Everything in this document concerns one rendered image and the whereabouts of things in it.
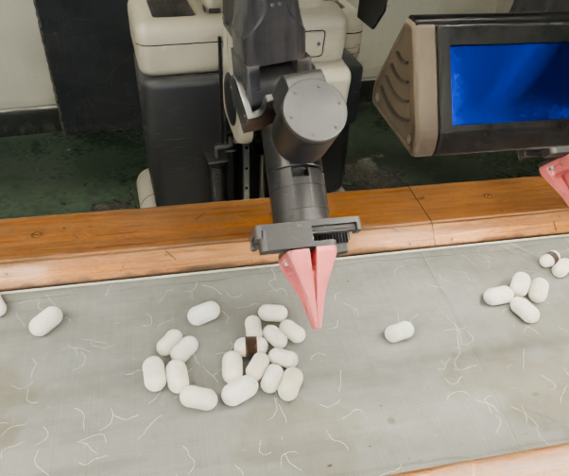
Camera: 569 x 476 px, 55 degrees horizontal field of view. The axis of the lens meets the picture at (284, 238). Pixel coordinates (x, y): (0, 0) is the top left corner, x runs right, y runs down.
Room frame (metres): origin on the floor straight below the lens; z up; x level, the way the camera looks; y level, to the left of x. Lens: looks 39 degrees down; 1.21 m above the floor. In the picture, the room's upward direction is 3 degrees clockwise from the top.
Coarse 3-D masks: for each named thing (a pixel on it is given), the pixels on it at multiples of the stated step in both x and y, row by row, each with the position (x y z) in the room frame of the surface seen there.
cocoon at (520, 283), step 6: (516, 276) 0.51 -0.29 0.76; (522, 276) 0.50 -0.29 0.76; (528, 276) 0.51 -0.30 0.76; (510, 282) 0.50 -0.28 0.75; (516, 282) 0.49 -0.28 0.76; (522, 282) 0.49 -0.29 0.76; (528, 282) 0.50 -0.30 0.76; (516, 288) 0.49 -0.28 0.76; (522, 288) 0.48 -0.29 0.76; (516, 294) 0.48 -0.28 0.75; (522, 294) 0.48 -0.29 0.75
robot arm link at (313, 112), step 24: (312, 72) 0.46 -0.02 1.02; (240, 96) 0.51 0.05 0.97; (264, 96) 0.49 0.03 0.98; (288, 96) 0.44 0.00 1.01; (312, 96) 0.44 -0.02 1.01; (336, 96) 0.45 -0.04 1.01; (240, 120) 0.52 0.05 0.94; (264, 120) 0.51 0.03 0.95; (288, 120) 0.42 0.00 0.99; (312, 120) 0.43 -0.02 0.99; (336, 120) 0.43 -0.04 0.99; (288, 144) 0.43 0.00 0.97; (312, 144) 0.42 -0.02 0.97
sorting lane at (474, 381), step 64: (384, 256) 0.55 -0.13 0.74; (448, 256) 0.56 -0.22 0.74; (512, 256) 0.57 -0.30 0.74; (0, 320) 0.41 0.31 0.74; (64, 320) 0.41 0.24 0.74; (128, 320) 0.42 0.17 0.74; (384, 320) 0.44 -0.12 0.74; (448, 320) 0.44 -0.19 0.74; (512, 320) 0.45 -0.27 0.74; (0, 384) 0.32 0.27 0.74; (64, 384) 0.33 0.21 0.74; (128, 384) 0.33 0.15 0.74; (192, 384) 0.34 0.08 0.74; (320, 384) 0.34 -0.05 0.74; (384, 384) 0.35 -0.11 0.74; (448, 384) 0.35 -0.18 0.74; (512, 384) 0.36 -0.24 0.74; (0, 448) 0.26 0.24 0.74; (64, 448) 0.26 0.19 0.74; (128, 448) 0.26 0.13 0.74; (192, 448) 0.27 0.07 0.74; (256, 448) 0.27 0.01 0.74; (320, 448) 0.27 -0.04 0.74; (384, 448) 0.28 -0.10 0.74; (448, 448) 0.28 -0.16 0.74; (512, 448) 0.29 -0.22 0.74
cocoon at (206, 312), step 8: (200, 304) 0.43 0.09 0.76; (208, 304) 0.43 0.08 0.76; (216, 304) 0.43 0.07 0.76; (192, 312) 0.42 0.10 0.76; (200, 312) 0.42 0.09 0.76; (208, 312) 0.42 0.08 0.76; (216, 312) 0.42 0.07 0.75; (192, 320) 0.41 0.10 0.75; (200, 320) 0.41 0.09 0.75; (208, 320) 0.42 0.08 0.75
